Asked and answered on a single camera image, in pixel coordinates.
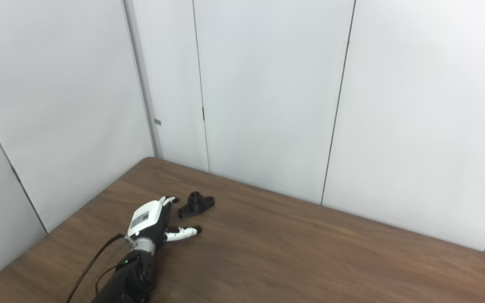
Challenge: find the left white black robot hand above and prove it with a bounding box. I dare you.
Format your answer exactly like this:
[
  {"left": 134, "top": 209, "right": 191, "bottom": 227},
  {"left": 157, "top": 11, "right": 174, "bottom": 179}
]
[{"left": 127, "top": 196, "right": 203, "bottom": 253}]

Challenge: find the black flanged holder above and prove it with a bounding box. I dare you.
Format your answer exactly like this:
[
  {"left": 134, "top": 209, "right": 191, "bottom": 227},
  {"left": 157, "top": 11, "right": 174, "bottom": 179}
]
[{"left": 178, "top": 191, "right": 215, "bottom": 218}]

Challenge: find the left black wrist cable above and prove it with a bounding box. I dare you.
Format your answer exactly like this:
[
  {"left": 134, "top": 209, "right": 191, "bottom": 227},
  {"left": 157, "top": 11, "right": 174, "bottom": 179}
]
[{"left": 66, "top": 234, "right": 128, "bottom": 303}]

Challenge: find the left thin arm wire loop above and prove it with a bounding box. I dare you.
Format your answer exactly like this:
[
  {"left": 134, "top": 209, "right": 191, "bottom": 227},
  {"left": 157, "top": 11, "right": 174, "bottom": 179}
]
[{"left": 95, "top": 264, "right": 120, "bottom": 295}]

